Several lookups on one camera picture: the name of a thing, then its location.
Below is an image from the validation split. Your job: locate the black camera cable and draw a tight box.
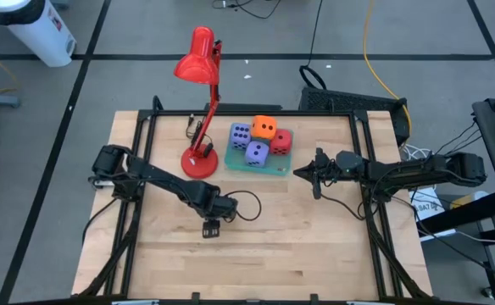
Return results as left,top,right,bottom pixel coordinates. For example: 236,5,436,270
224,189,263,223
319,192,367,221

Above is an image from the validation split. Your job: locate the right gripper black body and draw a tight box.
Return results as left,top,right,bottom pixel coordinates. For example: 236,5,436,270
312,147,365,200

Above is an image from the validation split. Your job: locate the white labelled box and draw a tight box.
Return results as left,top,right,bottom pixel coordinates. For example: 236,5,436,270
408,186,459,243

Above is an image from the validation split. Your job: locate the black looped floor cable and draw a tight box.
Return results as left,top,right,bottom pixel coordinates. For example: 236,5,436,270
299,0,330,91

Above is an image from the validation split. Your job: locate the white cable bundle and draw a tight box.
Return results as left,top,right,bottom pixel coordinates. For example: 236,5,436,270
399,142,439,191

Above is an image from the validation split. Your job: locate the red desk lamp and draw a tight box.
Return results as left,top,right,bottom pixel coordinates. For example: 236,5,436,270
174,25,223,180

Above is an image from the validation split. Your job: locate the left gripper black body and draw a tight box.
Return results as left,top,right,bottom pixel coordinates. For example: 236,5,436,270
196,192,238,239

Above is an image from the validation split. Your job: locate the black right camera cable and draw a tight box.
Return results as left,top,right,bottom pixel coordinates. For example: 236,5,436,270
319,192,367,221

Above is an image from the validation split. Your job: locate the large orange foam die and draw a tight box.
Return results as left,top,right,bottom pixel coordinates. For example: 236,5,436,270
250,114,278,141

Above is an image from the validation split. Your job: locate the black arm base cable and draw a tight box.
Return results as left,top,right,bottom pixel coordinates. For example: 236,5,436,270
81,197,121,245

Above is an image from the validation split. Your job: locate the white trash bin black bag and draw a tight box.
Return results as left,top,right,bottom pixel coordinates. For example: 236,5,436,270
0,0,78,68

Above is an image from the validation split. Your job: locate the black aluminium table frame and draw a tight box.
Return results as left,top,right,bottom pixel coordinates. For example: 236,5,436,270
71,95,435,305

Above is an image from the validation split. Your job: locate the black lamp cord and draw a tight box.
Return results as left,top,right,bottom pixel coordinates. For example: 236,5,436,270
185,113,215,158

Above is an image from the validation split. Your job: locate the black left camera cable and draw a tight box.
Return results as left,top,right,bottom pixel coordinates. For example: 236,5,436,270
224,189,263,223

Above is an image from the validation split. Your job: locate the large red foam die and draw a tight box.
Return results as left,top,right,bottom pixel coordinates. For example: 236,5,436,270
269,128,294,156

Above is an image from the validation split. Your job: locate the yellow extension cable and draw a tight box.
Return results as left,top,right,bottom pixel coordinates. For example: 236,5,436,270
362,0,414,136

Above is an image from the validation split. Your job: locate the large purple foam die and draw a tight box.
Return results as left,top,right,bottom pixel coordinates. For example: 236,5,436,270
229,122,253,151
244,140,271,168

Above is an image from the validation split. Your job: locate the black perforated computer case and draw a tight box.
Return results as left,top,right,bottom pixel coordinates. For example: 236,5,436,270
298,86,412,147

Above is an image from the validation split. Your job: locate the teal translucent plastic bin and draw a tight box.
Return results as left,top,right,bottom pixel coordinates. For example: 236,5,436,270
223,121,295,177

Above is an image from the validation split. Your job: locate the thin black floor cable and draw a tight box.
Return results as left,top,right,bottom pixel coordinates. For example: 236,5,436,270
212,0,283,20

